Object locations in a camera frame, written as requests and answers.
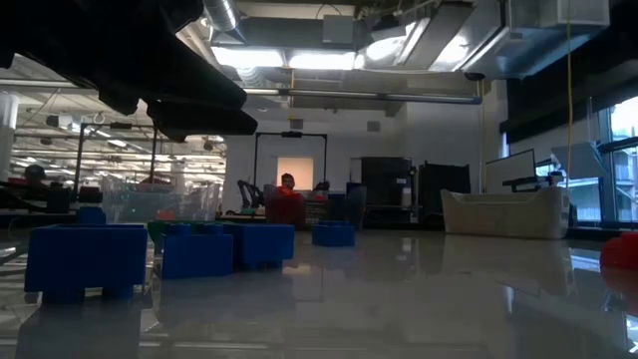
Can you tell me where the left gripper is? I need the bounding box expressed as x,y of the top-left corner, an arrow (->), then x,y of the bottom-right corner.
29,0 -> 259,144

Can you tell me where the white pillar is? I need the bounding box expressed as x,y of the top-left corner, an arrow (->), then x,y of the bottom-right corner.
0,92 -> 21,183

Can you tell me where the ceiling light panel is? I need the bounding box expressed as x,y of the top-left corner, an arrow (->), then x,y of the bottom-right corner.
287,49 -> 358,71
211,46 -> 285,70

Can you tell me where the green toy brick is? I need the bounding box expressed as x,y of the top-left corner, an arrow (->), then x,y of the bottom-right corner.
147,219 -> 173,255

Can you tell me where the computer monitor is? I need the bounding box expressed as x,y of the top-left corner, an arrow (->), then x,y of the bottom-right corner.
483,148 -> 538,194

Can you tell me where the white plastic bin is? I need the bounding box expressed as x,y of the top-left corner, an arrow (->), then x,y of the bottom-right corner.
441,185 -> 572,240

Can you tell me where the white angled panel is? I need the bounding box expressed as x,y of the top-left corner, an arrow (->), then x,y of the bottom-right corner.
550,142 -> 609,180

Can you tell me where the rectangular silver air duct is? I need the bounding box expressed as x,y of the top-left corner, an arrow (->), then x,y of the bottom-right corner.
461,0 -> 612,81

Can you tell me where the black cabinet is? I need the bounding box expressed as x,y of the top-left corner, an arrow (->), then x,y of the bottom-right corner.
359,156 -> 415,210
417,162 -> 473,213

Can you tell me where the round silver air duct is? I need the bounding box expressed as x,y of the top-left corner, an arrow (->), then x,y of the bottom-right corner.
201,0 -> 250,91

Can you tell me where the black gantry frame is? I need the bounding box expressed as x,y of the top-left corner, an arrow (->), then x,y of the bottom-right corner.
73,122 -> 160,200
252,131 -> 329,190

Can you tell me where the metal ceiling pipe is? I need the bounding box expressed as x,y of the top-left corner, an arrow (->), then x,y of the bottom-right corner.
241,87 -> 483,106

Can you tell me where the smoky grey plastic bin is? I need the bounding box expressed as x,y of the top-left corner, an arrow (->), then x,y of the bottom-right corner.
262,182 -> 369,231

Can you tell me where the clear plastic bin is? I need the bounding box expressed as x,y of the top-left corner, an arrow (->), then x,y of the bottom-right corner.
101,174 -> 223,224

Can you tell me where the grey ceiling box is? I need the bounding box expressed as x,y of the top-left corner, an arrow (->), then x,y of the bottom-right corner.
321,13 -> 355,46

